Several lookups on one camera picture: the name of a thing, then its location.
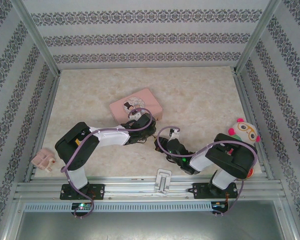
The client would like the pink wedding couple tin box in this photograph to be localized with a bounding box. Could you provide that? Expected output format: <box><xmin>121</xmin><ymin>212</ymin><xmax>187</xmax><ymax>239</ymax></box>
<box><xmin>109</xmin><ymin>87</ymin><xmax>163</xmax><ymax>122</ymax></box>

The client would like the white plastic stand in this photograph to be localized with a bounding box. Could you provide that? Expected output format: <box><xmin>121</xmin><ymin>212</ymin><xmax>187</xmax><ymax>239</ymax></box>
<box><xmin>153</xmin><ymin>168</ymin><xmax>172</xmax><ymax>196</ymax></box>

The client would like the panda plush with orange glasses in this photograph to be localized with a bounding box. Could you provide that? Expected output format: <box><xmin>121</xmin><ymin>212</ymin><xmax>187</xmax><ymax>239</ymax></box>
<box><xmin>227</xmin><ymin>118</ymin><xmax>262</xmax><ymax>148</ymax></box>

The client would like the grey metal panel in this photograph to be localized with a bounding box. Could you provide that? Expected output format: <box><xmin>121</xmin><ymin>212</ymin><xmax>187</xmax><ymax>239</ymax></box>
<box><xmin>14</xmin><ymin>211</ymin><xmax>290</xmax><ymax>240</ymax></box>

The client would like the circuit board with green light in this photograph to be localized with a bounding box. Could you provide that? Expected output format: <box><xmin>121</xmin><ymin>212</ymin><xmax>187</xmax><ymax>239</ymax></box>
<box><xmin>71</xmin><ymin>202</ymin><xmax>93</xmax><ymax>211</ymax></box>

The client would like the pink plastic toy with crank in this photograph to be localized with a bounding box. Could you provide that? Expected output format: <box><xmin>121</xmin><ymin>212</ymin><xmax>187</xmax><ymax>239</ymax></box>
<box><xmin>31</xmin><ymin>147</ymin><xmax>57</xmax><ymax>174</ymax></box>

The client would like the aluminium frame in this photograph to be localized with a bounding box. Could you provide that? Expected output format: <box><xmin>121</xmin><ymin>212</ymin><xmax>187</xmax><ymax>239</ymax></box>
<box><xmin>9</xmin><ymin>0</ymin><xmax>300</xmax><ymax>240</ymax></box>

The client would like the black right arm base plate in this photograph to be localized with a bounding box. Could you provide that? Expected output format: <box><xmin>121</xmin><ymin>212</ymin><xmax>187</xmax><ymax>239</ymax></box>
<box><xmin>192</xmin><ymin>182</ymin><xmax>240</xmax><ymax>200</ymax></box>

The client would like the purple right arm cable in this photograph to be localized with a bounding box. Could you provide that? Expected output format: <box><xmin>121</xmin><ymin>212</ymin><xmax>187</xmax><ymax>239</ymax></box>
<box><xmin>156</xmin><ymin>126</ymin><xmax>258</xmax><ymax>217</ymax></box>

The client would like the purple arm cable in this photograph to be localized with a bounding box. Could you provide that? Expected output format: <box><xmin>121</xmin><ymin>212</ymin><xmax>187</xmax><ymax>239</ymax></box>
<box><xmin>60</xmin><ymin>107</ymin><xmax>157</xmax><ymax>218</ymax></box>
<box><xmin>156</xmin><ymin>126</ymin><xmax>258</xmax><ymax>217</ymax></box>

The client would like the grey slotted cable duct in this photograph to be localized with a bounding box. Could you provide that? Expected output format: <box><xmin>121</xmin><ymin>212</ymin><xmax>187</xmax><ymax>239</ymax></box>
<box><xmin>23</xmin><ymin>201</ymin><xmax>213</xmax><ymax>213</ymax></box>

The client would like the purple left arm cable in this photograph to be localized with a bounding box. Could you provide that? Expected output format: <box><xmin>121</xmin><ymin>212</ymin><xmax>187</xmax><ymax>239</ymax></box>
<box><xmin>60</xmin><ymin>107</ymin><xmax>157</xmax><ymax>218</ymax></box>

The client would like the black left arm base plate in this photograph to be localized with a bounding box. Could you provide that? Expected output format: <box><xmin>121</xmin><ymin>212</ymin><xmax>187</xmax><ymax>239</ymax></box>
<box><xmin>60</xmin><ymin>183</ymin><xmax>105</xmax><ymax>201</ymax></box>

